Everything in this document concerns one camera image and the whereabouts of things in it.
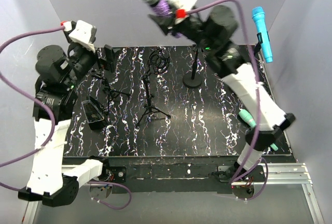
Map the bright blue microphone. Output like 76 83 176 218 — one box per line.
252 6 273 63

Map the mint green microphone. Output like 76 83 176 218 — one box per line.
239 109 278 151

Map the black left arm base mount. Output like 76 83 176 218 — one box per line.
103 166 127 183

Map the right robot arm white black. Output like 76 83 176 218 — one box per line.
149 2 296 181

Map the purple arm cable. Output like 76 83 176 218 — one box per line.
0 21 132 211
175 0 268 201

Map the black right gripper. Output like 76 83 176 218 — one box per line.
149 0 217 53

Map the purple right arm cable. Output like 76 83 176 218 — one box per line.
175 0 268 201

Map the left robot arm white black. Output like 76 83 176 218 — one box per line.
18 43 119 207

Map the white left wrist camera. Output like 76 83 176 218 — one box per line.
69 20 97 53

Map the aluminium frame rail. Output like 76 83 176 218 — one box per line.
231 163 324 223

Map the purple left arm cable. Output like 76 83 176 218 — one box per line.
0 21 132 211

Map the black round base stand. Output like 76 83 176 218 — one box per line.
254 33 262 55
183 45 203 89

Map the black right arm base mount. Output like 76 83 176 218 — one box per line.
217 165 256 183

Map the black right round base stand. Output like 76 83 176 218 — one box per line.
254 33 262 55

